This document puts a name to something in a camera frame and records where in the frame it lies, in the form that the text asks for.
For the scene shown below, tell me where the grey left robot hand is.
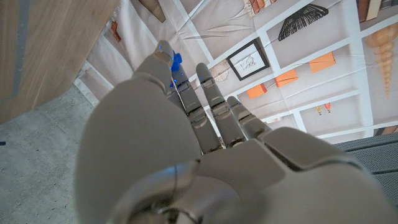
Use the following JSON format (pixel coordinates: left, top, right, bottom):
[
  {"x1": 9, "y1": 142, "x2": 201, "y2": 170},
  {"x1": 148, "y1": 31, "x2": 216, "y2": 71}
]
[{"x1": 74, "y1": 40, "x2": 398, "y2": 224}]

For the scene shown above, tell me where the blue marker cap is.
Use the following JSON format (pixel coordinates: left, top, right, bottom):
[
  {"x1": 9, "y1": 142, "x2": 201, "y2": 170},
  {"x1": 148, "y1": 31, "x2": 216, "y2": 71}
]
[{"x1": 170, "y1": 51, "x2": 183, "y2": 72}]

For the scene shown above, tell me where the printed bookshelf backdrop cloth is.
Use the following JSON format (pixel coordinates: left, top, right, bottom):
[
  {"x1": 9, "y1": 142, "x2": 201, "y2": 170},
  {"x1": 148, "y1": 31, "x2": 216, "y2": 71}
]
[{"x1": 73, "y1": 0, "x2": 398, "y2": 144}]

